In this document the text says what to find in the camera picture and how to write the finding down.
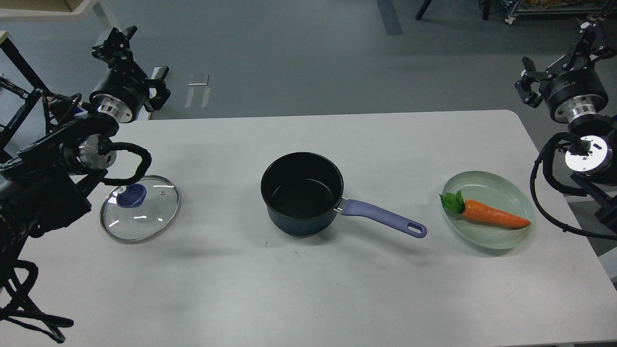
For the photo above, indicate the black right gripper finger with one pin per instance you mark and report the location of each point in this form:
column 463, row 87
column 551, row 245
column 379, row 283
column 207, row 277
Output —
column 591, row 45
column 524, row 86

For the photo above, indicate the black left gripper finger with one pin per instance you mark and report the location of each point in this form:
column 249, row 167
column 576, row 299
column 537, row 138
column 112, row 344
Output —
column 113, row 48
column 158, row 93

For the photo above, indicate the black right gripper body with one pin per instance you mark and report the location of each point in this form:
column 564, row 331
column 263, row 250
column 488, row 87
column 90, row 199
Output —
column 574, row 94

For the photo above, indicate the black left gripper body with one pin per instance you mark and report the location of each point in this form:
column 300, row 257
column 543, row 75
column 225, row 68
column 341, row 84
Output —
column 119, row 95

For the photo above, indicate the glass lid with purple knob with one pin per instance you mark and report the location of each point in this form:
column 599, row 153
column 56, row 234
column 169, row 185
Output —
column 139, row 212

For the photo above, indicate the blue saucepan with purple handle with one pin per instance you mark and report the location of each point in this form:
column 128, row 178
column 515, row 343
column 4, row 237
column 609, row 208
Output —
column 303, row 193

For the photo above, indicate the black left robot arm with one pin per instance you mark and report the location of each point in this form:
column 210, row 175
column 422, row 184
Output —
column 54, row 152

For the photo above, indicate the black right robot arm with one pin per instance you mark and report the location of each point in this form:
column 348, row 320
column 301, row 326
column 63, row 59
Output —
column 578, row 161

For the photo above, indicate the metal wheeled cart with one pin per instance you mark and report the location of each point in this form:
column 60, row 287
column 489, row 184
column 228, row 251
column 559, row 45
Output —
column 591, row 10

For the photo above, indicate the black metal stand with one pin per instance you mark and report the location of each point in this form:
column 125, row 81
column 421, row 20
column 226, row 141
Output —
column 39, row 94

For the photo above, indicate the pale green plate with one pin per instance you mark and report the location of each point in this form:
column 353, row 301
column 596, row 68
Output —
column 494, row 191

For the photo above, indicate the orange toy carrot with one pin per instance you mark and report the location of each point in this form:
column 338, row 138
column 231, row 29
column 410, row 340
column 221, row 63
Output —
column 481, row 213

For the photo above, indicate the white table frame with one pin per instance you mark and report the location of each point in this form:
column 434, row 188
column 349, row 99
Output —
column 15, row 11

